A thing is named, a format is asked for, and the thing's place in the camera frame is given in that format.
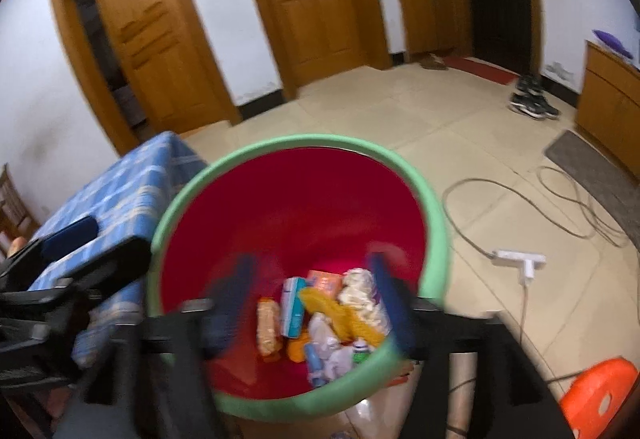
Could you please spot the wooden chair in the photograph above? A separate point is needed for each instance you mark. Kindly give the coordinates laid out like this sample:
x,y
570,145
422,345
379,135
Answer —
x,y
17,222

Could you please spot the white green candy wrapper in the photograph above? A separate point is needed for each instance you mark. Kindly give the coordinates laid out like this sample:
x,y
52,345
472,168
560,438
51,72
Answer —
x,y
361,351

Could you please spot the open wooden door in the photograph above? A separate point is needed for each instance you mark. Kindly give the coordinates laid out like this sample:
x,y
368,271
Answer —
x,y
167,63

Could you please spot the red doormat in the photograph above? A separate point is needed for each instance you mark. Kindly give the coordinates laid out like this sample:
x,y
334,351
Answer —
x,y
480,69

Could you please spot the orange biscuit packet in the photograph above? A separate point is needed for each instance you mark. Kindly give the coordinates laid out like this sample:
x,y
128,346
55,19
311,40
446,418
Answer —
x,y
268,328

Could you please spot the purple object on cabinet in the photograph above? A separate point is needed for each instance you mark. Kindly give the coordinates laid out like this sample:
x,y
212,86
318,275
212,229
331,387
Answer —
x,y
611,42

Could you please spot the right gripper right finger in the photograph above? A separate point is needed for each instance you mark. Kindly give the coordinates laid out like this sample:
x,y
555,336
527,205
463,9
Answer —
x,y
397,300

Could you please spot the brown slipper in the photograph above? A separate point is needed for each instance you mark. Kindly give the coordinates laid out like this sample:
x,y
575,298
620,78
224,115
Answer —
x,y
433,62

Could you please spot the orange snack wrapper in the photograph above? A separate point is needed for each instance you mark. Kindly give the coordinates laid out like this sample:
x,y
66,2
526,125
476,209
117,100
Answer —
x,y
295,349

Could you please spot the white power strip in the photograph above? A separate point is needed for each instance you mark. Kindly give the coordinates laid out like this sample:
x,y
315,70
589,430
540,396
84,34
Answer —
x,y
526,263

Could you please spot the wooden shoe cabinet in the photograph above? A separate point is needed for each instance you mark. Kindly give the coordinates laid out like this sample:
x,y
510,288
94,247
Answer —
x,y
436,27

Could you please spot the blue plaid tablecloth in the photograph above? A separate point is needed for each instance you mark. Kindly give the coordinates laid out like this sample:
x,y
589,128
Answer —
x,y
127,200

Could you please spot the red bin green rim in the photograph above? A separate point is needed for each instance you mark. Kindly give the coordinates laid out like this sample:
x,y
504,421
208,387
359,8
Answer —
x,y
296,204

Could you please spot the orange plastic stool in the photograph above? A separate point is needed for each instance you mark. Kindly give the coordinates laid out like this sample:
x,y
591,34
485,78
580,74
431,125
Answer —
x,y
596,395

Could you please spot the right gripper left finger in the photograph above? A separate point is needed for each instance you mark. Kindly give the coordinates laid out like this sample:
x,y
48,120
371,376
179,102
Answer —
x,y
228,298

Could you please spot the wooden side cabinet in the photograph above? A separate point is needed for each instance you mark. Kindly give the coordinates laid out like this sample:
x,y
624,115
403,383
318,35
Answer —
x,y
608,110

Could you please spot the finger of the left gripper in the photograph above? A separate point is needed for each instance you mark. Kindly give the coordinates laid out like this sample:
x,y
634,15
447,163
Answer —
x,y
113,269
61,243

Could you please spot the light blue small bottle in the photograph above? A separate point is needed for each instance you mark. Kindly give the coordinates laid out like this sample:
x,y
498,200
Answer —
x,y
316,376

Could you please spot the black sneakers pair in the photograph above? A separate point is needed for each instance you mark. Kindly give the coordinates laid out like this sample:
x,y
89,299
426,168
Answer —
x,y
529,99

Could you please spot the yellow foam fruit net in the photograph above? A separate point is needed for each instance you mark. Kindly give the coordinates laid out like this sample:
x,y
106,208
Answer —
x,y
346,324

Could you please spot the white tissue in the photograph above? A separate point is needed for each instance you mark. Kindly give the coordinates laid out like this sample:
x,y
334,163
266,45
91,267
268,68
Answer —
x,y
359,293

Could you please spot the white medicine box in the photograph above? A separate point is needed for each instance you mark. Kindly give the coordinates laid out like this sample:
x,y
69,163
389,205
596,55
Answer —
x,y
292,308

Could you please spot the grey floor mat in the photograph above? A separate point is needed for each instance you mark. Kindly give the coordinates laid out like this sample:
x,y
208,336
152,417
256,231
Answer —
x,y
605,182

